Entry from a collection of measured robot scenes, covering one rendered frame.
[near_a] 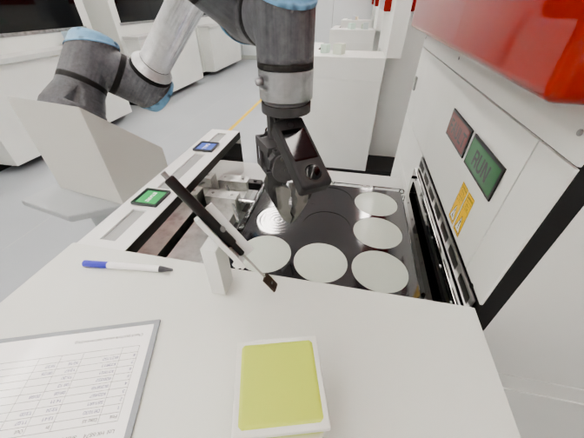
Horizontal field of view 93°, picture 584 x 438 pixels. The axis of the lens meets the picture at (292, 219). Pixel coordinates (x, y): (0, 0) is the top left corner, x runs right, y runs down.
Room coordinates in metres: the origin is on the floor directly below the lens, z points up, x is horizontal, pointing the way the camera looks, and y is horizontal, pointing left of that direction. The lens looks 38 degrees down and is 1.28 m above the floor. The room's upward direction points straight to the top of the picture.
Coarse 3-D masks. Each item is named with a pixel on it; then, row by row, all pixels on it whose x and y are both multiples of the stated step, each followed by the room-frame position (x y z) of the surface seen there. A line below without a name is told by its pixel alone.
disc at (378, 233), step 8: (360, 224) 0.47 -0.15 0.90; (368, 224) 0.47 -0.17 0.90; (376, 224) 0.47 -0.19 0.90; (384, 224) 0.47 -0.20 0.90; (392, 224) 0.47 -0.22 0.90; (360, 232) 0.44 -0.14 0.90; (368, 232) 0.44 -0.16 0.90; (376, 232) 0.44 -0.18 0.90; (384, 232) 0.44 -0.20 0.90; (392, 232) 0.44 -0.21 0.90; (400, 232) 0.44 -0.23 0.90; (360, 240) 0.42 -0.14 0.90; (368, 240) 0.42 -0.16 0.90; (376, 240) 0.42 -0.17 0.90; (384, 240) 0.42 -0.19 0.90; (392, 240) 0.42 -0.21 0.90; (400, 240) 0.42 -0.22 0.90; (376, 248) 0.39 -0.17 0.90; (384, 248) 0.39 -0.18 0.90
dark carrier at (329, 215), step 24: (264, 192) 0.60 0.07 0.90; (336, 192) 0.60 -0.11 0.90; (360, 192) 0.60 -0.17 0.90; (384, 192) 0.60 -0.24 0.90; (264, 216) 0.50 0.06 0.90; (312, 216) 0.50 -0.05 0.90; (336, 216) 0.50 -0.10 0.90; (360, 216) 0.50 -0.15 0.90; (384, 216) 0.50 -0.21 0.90; (288, 240) 0.42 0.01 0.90; (312, 240) 0.42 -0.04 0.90; (336, 240) 0.42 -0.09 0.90; (408, 240) 0.42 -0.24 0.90; (288, 264) 0.35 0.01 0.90; (408, 264) 0.35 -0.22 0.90; (360, 288) 0.30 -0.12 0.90; (408, 288) 0.30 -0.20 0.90
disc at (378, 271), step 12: (372, 252) 0.38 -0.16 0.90; (384, 252) 0.38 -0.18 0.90; (360, 264) 0.35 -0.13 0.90; (372, 264) 0.35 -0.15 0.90; (384, 264) 0.35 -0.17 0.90; (396, 264) 0.35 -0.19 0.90; (360, 276) 0.32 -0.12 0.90; (372, 276) 0.32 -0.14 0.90; (384, 276) 0.32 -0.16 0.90; (396, 276) 0.32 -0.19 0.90; (372, 288) 0.30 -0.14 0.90; (384, 288) 0.30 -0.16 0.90; (396, 288) 0.30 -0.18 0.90
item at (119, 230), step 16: (224, 144) 0.76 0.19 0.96; (176, 160) 0.66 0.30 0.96; (192, 160) 0.66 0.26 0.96; (208, 160) 0.66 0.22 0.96; (160, 176) 0.57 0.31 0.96; (176, 176) 0.58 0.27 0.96; (192, 176) 0.57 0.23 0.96; (128, 208) 0.45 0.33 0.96; (144, 208) 0.45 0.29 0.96; (160, 208) 0.45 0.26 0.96; (112, 224) 0.39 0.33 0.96; (128, 224) 0.40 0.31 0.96; (144, 224) 0.39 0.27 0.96; (80, 240) 0.35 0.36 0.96; (96, 240) 0.35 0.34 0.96; (112, 240) 0.36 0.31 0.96; (128, 240) 0.35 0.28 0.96
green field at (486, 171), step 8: (472, 144) 0.41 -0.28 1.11; (480, 144) 0.39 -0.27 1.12; (472, 152) 0.40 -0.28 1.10; (480, 152) 0.38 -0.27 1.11; (472, 160) 0.39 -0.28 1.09; (480, 160) 0.37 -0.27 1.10; (488, 160) 0.34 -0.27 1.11; (472, 168) 0.38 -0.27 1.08; (480, 168) 0.36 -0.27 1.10; (488, 168) 0.33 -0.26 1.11; (496, 168) 0.32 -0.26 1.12; (480, 176) 0.35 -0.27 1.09; (488, 176) 0.32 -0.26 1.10; (496, 176) 0.31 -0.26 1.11; (480, 184) 0.34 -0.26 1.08; (488, 184) 0.32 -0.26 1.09; (488, 192) 0.31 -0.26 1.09
